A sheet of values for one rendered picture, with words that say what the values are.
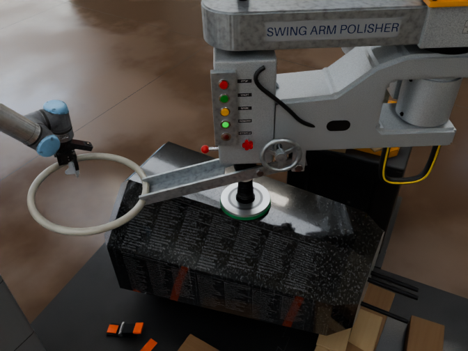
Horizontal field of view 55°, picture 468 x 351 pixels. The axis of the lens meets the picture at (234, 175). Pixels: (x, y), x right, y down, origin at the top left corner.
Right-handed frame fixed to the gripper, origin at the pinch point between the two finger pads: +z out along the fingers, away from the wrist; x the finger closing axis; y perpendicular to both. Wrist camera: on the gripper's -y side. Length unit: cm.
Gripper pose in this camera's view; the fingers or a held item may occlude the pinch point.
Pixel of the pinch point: (76, 170)
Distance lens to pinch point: 218.8
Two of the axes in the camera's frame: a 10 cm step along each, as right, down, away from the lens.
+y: -8.5, 3.2, -4.3
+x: 5.3, 5.8, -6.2
